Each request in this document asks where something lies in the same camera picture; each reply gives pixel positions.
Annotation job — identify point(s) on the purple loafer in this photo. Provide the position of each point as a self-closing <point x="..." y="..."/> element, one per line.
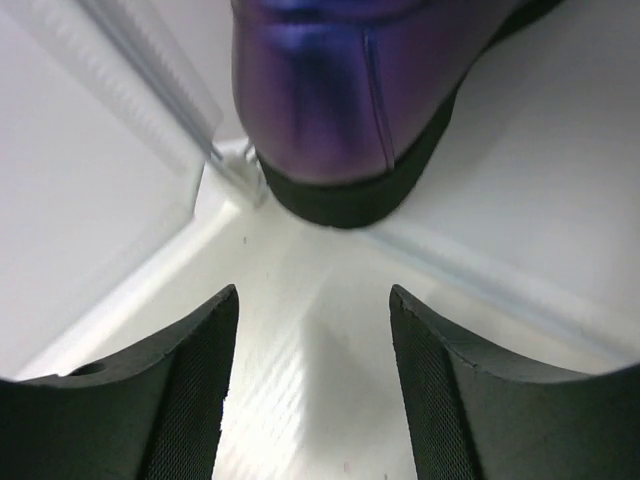
<point x="346" y="101"/>

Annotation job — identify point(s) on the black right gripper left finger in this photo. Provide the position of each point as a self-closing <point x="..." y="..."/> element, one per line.
<point x="150" y="411"/>

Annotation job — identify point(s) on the white plastic shoe cabinet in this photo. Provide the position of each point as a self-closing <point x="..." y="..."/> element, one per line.
<point x="530" y="200"/>

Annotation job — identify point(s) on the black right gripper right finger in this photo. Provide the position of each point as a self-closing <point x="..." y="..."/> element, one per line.
<point x="476" y="410"/>

